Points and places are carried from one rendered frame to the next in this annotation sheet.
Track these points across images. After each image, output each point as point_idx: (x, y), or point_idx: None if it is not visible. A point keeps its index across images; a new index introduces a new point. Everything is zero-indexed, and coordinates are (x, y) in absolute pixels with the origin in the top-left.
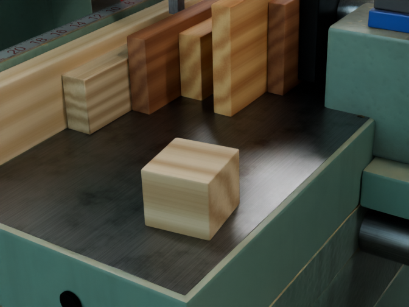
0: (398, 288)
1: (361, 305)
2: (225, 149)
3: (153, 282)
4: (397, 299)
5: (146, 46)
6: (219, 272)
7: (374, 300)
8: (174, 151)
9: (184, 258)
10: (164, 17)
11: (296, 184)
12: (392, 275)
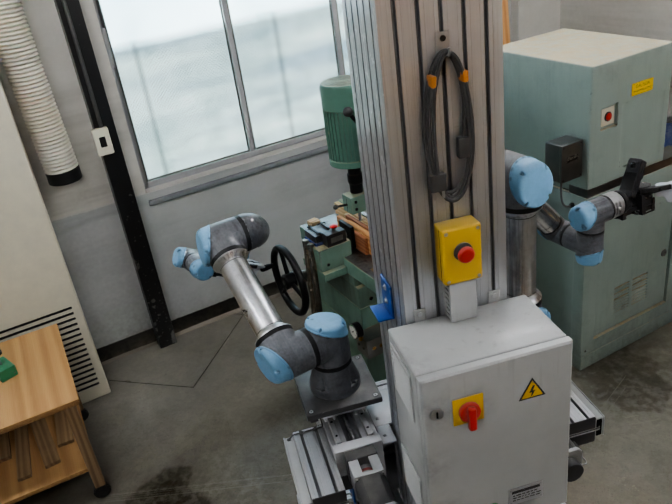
0: (344, 300)
1: (331, 281)
2: (313, 222)
3: (304, 224)
4: (344, 302)
5: (345, 216)
6: (302, 228)
7: (335, 287)
8: (316, 219)
9: (306, 226)
10: (362, 220)
11: None
12: (340, 291)
